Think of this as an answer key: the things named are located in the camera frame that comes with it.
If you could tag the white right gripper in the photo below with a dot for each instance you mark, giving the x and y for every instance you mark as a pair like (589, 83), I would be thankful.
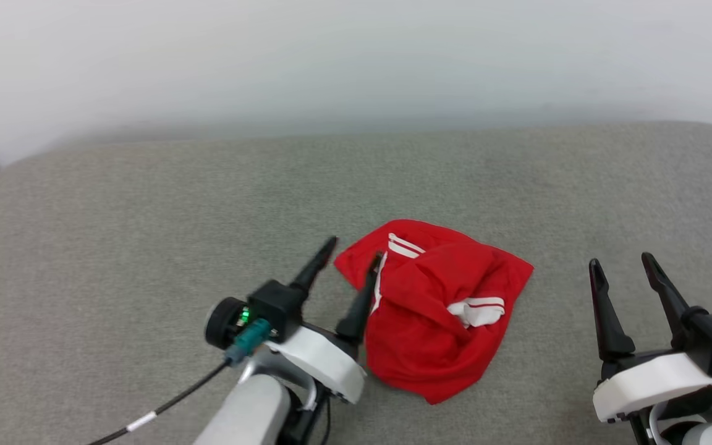
(652, 380)

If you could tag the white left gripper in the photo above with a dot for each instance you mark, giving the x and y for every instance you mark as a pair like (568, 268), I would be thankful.
(322, 361)

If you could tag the red and white jersey shirt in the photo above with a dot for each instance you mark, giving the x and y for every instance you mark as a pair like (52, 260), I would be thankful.
(424, 327)

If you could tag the grey fabric sofa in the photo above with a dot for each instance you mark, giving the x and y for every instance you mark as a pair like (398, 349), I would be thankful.
(115, 247)

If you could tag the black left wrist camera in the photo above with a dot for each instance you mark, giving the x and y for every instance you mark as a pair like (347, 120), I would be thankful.
(279, 306)

